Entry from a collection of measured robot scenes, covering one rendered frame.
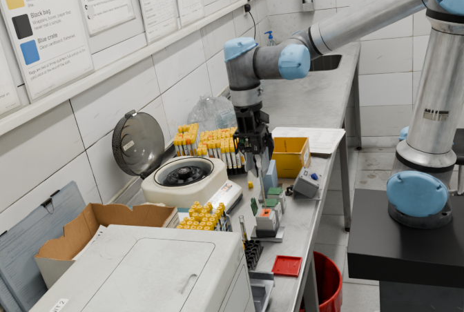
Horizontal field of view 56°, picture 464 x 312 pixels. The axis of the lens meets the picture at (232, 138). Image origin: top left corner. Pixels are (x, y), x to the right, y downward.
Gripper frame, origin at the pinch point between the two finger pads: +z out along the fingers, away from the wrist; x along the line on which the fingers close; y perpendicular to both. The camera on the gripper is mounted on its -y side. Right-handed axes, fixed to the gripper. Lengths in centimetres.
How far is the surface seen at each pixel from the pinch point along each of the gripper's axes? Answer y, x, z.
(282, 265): 12.4, 5.9, 20.3
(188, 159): -25.2, -32.2, 9.0
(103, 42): -28, -55, -33
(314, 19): -241, -11, 2
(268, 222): 2.1, 0.7, 14.7
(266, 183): -17.3, -3.8, 13.9
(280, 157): -32.5, -1.7, 12.2
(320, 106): -103, 5, 21
